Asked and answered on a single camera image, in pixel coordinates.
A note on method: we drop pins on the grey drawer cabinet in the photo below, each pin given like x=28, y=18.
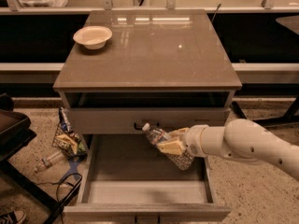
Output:
x=154, y=59

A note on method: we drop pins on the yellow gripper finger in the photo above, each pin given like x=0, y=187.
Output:
x=179, y=132
x=174, y=147

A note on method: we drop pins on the black stand base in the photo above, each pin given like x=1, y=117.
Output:
x=290, y=116

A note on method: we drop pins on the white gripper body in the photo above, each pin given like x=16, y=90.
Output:
x=192, y=140

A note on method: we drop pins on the dark chair at left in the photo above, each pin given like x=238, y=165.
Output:
x=15, y=133

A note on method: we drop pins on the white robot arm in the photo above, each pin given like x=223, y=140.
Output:
x=240, y=140

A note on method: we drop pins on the white paper bowl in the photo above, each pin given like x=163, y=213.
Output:
x=92, y=37

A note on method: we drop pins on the wire basket with snack bags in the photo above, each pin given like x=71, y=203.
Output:
x=66, y=139

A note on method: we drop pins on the closed upper drawer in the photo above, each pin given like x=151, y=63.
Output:
x=131, y=120

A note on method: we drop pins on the empty bottle on floor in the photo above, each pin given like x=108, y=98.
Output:
x=49, y=161

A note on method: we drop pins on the black sneaker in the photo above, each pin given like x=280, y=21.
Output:
x=14, y=217

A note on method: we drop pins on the open grey drawer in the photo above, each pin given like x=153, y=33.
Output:
x=127, y=180

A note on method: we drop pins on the clear plastic water bottle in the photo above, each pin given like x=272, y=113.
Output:
x=156, y=135

